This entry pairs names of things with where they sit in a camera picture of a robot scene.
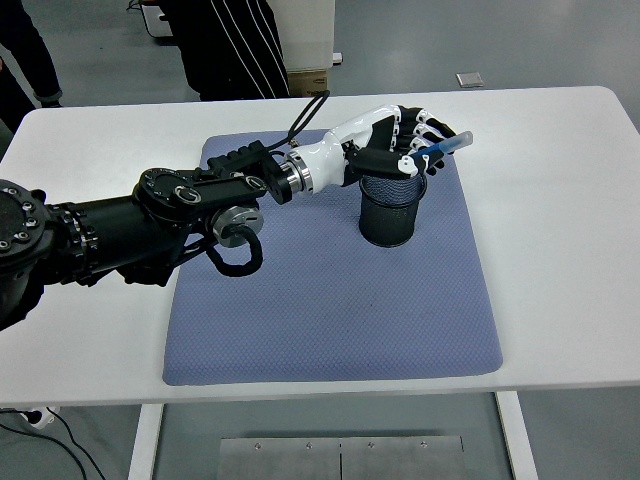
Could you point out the white power strip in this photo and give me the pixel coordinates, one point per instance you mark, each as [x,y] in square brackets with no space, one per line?
[42,419]

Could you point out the black mesh pen holder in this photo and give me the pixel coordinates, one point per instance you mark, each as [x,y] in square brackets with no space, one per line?
[390,220]

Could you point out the cardboard box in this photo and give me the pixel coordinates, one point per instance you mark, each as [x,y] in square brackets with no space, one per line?
[312,82]

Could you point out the blue marker with clear cap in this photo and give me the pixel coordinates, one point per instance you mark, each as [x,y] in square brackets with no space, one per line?
[455,141]

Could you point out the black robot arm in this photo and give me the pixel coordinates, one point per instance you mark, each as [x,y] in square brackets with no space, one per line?
[125,215]

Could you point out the grey metal plate with screws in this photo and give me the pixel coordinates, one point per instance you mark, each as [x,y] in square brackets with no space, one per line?
[300,460]

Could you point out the white base bar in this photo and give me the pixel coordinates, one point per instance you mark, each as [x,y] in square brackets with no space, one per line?
[337,57]

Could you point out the blue-grey quilted mat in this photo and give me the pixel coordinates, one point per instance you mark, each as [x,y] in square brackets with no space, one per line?
[325,310]

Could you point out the white cabinet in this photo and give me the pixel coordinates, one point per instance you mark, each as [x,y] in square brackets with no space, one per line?
[310,35]

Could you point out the white device with slot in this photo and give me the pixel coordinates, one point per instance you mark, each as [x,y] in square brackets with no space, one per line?
[160,25]

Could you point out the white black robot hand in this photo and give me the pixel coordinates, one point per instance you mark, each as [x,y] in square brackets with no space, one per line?
[330,155]

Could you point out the person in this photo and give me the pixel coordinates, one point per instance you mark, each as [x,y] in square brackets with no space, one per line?
[30,50]
[230,50]

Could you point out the white table leg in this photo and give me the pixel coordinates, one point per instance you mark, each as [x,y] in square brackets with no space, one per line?
[145,445]
[515,440]

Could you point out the silver floor socket plate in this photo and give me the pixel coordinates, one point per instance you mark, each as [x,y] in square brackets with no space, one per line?
[470,80]

